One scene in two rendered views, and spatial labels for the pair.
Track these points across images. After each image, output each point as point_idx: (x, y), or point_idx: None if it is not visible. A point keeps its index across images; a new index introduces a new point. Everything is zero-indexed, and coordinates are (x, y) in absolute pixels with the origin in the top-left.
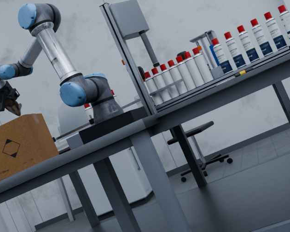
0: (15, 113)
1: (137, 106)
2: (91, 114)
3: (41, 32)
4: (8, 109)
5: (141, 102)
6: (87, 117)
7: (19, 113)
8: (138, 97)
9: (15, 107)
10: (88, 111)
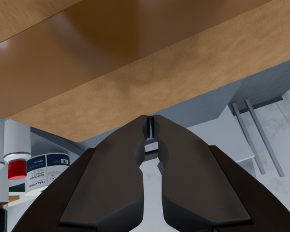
0: (159, 127)
1: (61, 168)
2: (4, 140)
3: None
4: (215, 166)
5: (46, 172)
6: (18, 134)
7: (119, 128)
8: (48, 181)
9: (86, 183)
10: (7, 150)
